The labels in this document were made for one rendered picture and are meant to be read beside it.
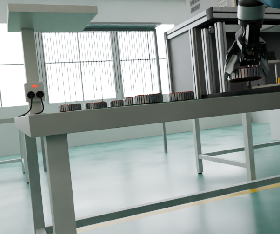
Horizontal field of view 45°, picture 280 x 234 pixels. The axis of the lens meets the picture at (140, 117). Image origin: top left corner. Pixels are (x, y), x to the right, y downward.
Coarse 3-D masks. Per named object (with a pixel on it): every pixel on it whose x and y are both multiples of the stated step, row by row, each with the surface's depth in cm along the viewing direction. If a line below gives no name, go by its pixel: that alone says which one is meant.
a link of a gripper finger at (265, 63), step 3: (261, 60) 106; (264, 60) 104; (261, 63) 107; (264, 63) 105; (267, 63) 107; (261, 66) 107; (264, 66) 107; (267, 66) 103; (264, 69) 108; (267, 69) 106; (264, 72) 108; (267, 72) 108; (267, 75) 109
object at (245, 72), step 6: (234, 72) 107; (240, 72) 106; (246, 72) 105; (252, 72) 105; (258, 72) 105; (228, 78) 110; (234, 78) 107; (240, 78) 106; (246, 78) 106; (252, 78) 112; (258, 78) 109
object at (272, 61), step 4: (268, 52) 138; (272, 52) 138; (268, 56) 138; (272, 56) 138; (248, 60) 144; (252, 60) 142; (268, 60) 135; (272, 60) 135; (276, 60) 136; (240, 64) 149; (244, 64) 147; (248, 64) 144; (252, 64) 145; (256, 64) 147
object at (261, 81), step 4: (256, 80) 145; (260, 80) 145; (264, 80) 146; (244, 84) 148; (252, 84) 144; (256, 84) 145; (260, 84) 145; (264, 84) 146; (244, 88) 148; (248, 88) 146
